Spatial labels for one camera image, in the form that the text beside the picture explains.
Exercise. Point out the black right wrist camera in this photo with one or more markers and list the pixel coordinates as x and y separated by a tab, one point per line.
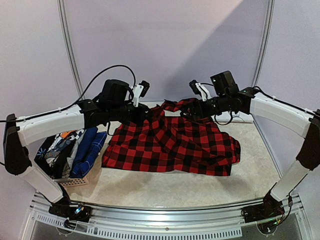
200	89

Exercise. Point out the blue garment in basket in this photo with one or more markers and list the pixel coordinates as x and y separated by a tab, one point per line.
87	152

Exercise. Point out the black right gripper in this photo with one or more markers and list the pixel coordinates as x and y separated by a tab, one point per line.
196	107

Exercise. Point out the aluminium frame post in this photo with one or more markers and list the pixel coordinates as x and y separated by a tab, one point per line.
262	26
61	6

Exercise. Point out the front aluminium rail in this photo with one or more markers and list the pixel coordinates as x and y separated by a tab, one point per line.
220	222

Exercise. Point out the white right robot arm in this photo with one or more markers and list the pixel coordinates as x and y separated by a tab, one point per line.
252	101

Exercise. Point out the left aluminium frame post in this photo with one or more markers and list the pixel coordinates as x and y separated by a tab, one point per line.
61	6

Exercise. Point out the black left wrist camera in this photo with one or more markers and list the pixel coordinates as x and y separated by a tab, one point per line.
139	91

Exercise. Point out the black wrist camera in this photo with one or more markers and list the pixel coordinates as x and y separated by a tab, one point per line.
200	89
139	91

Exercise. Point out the white orange printed garment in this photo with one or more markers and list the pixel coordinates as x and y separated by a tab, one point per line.
60	143

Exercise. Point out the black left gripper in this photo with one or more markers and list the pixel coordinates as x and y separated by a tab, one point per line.
140	117

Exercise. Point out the black printed garment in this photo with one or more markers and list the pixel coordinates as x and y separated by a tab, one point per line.
55	171

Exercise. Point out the white and green raglan shirt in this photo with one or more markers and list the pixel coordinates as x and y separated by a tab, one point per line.
240	117

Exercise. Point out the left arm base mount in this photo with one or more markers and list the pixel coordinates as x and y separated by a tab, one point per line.
72	211

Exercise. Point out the pink plastic laundry basket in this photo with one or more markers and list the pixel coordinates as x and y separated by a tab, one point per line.
73	182

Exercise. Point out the right aluminium frame post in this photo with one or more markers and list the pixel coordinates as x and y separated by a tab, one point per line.
262	26

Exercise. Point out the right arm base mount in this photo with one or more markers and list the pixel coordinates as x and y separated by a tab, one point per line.
269	208

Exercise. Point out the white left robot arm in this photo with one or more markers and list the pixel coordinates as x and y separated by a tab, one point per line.
19	132

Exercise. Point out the red black plaid garment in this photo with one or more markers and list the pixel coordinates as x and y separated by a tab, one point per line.
172	143

